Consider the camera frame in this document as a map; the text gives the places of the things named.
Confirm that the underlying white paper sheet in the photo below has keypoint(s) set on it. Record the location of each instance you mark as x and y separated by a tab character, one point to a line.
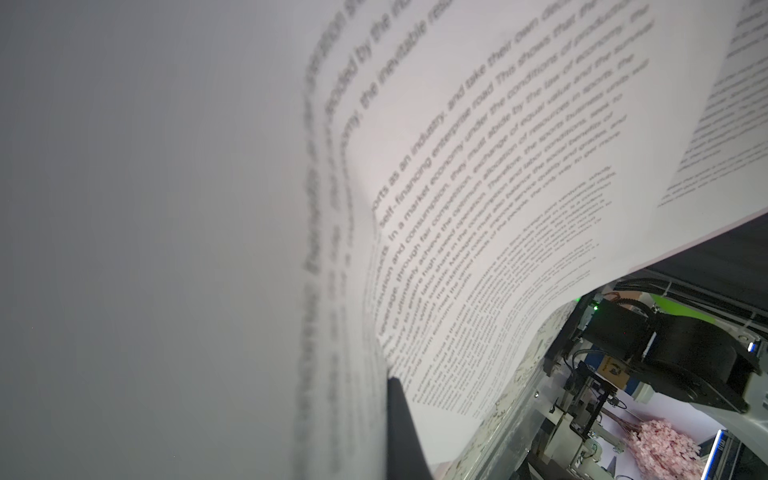
225	225

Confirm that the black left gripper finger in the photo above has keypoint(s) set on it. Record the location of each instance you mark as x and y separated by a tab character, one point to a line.
405	459

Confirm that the floral patterned table mat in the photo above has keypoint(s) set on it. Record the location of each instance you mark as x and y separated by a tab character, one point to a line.
502	441

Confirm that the pink artificial flower bunch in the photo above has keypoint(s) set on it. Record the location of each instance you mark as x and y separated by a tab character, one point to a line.
661	452

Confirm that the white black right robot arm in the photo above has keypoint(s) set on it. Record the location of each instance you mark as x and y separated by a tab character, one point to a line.
682	357

